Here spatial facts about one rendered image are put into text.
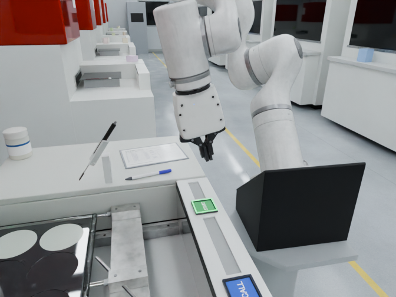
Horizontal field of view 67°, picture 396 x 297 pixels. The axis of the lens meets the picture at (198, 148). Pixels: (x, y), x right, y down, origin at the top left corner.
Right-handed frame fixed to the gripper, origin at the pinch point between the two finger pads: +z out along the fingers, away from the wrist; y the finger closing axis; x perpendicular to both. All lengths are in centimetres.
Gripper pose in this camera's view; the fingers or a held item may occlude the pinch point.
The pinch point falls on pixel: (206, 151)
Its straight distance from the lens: 69.7
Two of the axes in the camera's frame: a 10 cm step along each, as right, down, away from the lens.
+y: 9.5, -2.8, 1.3
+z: 2.0, 8.7, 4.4
